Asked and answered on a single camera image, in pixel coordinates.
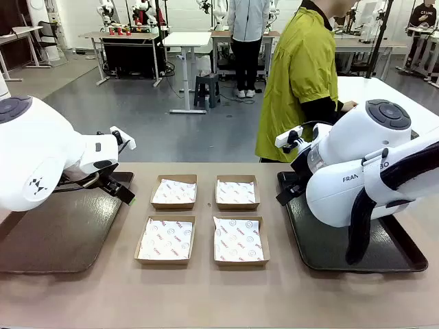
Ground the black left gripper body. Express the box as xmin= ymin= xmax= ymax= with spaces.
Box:
xmin=98 ymin=172 xmax=125 ymax=199

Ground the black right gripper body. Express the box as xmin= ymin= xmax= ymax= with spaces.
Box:
xmin=289 ymin=159 xmax=311 ymax=195

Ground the square brown cardboard box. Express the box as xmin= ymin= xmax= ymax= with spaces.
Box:
xmin=150 ymin=174 xmax=198 ymax=210
xmin=215 ymin=174 xmax=261 ymax=211
xmin=134 ymin=215 xmax=197 ymax=266
xmin=212 ymin=215 xmax=271 ymax=268

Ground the person's right forearm black sleeve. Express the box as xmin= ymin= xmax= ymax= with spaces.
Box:
xmin=301 ymin=97 xmax=344 ymax=126

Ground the dark brown serving tray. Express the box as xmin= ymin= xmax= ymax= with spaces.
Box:
xmin=0 ymin=171 xmax=134 ymax=274

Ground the person in green jacket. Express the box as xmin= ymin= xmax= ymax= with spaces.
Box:
xmin=255 ymin=0 xmax=359 ymax=164

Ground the black equipment cabinet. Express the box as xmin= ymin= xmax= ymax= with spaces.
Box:
xmin=102 ymin=37 xmax=162 ymax=78

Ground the large white table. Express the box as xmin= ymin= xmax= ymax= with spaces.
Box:
xmin=335 ymin=75 xmax=439 ymax=138

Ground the dark plastic stool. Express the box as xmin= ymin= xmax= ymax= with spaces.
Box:
xmin=193 ymin=73 xmax=222 ymax=109

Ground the long beige desk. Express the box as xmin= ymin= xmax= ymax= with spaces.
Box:
xmin=334 ymin=36 xmax=409 ymax=78

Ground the white plastic bag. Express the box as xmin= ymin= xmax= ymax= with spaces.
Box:
xmin=195 ymin=54 xmax=212 ymax=77

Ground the wooden top desk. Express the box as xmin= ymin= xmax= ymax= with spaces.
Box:
xmin=78 ymin=31 xmax=169 ymax=86

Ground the black tripod pole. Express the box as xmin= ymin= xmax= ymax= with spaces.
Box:
xmin=365 ymin=0 xmax=394 ymax=80

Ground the light desk with clutter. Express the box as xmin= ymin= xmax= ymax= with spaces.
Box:
xmin=209 ymin=29 xmax=281 ymax=80

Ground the person in white jacket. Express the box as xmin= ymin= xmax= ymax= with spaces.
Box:
xmin=226 ymin=0 xmax=270 ymax=99

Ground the white standing desk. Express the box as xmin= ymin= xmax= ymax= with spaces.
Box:
xmin=163 ymin=32 xmax=213 ymax=114

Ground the black mesh office chair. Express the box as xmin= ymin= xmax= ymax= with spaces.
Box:
xmin=36 ymin=20 xmax=69 ymax=68

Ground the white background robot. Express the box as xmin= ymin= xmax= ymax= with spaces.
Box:
xmin=97 ymin=0 xmax=116 ymax=34

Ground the white desk with grey legs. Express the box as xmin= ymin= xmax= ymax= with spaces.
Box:
xmin=0 ymin=26 xmax=44 ymax=82

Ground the small white work desk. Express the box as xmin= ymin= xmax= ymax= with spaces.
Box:
xmin=406 ymin=26 xmax=439 ymax=83

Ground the person in black printed shirt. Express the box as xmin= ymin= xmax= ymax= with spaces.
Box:
xmin=404 ymin=0 xmax=439 ymax=69

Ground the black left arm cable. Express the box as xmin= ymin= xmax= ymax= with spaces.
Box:
xmin=54 ymin=172 xmax=101 ymax=192

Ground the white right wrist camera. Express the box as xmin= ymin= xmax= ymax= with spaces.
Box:
xmin=275 ymin=125 xmax=305 ymax=149

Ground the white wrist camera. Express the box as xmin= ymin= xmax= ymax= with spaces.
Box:
xmin=108 ymin=125 xmax=137 ymax=151
xmin=275 ymin=125 xmax=305 ymax=149

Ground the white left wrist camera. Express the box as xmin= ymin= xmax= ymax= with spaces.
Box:
xmin=108 ymin=125 xmax=137 ymax=151

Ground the black serving tray with handles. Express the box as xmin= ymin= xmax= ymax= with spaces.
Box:
xmin=276 ymin=170 xmax=429 ymax=273

